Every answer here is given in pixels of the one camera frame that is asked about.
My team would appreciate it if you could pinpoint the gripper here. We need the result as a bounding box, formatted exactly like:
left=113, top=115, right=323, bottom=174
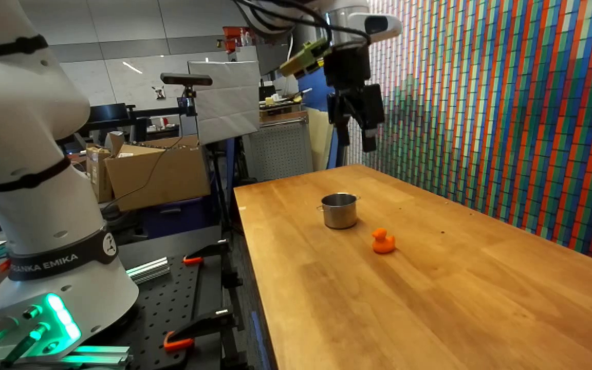
left=324, top=45, right=385, bottom=154

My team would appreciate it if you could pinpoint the small steel pot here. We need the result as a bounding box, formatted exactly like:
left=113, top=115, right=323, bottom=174
left=317, top=192, right=361, bottom=230

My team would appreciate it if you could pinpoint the orange rubber duck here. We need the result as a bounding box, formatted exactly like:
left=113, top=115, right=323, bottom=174
left=371, top=227, right=397, bottom=255

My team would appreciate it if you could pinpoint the beige board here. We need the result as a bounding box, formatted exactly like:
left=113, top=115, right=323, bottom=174
left=306, top=107, right=335, bottom=173

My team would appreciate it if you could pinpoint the blue board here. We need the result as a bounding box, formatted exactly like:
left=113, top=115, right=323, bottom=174
left=298, top=67, right=346, bottom=170

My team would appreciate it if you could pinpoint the perforated metal cabinet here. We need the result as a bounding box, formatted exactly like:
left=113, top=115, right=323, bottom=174
left=244, top=116, right=314, bottom=183

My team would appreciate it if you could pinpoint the white folded panel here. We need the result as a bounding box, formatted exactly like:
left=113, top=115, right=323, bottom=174
left=188, top=60, right=262, bottom=146

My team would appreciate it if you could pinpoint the orange and black clamp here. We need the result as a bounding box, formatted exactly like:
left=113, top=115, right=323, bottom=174
left=182, top=240, right=231, bottom=266
left=163, top=307, right=238, bottom=353

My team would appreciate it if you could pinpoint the blue storage bin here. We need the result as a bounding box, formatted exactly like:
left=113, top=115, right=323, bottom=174
left=141, top=197, right=215, bottom=238

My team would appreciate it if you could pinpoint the large cardboard box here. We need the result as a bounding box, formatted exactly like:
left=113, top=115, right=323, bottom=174
left=104, top=134, right=212, bottom=212

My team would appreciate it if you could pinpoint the aluminium profile bar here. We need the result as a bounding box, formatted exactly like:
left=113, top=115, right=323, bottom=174
left=44, top=345, right=133, bottom=367
left=126, top=256, right=171, bottom=285

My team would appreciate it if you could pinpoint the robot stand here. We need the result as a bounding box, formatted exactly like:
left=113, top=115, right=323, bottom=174
left=0, top=226, right=256, bottom=370

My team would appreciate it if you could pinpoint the small cardboard box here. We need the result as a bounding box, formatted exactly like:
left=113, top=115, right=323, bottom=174
left=86, top=146, right=115, bottom=204

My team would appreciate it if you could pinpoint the camera on mount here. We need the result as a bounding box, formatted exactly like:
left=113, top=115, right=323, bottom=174
left=160, top=72, right=214, bottom=145

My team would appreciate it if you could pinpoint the black cable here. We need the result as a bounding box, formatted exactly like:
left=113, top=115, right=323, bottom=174
left=101, top=131, right=200, bottom=212

